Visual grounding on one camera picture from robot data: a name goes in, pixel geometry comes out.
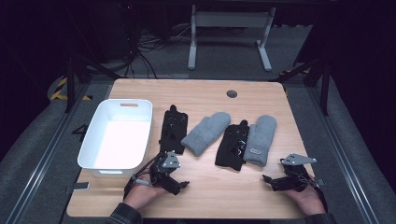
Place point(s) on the black glove with glossy print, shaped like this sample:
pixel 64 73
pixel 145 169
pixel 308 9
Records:
pixel 230 149

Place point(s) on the metal floor rail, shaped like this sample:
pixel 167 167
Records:
pixel 342 155
pixel 46 155

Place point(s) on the person's left hand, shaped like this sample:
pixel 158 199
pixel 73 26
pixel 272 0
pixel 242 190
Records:
pixel 141 194

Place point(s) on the white plastic basket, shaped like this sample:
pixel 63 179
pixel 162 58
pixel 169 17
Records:
pixel 118 143

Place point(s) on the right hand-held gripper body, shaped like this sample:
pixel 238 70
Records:
pixel 295 177

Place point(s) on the person's right hand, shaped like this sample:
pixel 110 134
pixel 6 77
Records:
pixel 308 199

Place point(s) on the small grey bracket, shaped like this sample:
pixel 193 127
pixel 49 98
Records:
pixel 81 186

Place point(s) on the white metal stand frame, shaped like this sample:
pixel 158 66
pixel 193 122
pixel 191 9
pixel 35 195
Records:
pixel 230 19

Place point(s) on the black metal stand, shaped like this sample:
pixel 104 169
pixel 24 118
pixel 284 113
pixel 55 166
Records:
pixel 74 77
pixel 320 74

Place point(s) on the yellow black striped tape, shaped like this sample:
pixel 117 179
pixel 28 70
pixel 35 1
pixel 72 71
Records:
pixel 59 90

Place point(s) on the grey round table grommet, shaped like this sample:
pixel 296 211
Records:
pixel 232 93

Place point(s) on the plain grey mitten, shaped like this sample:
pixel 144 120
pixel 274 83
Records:
pixel 207 132

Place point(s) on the grey mitten with label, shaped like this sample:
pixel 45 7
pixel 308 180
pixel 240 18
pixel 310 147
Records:
pixel 260 140

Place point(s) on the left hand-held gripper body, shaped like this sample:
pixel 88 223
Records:
pixel 163 169

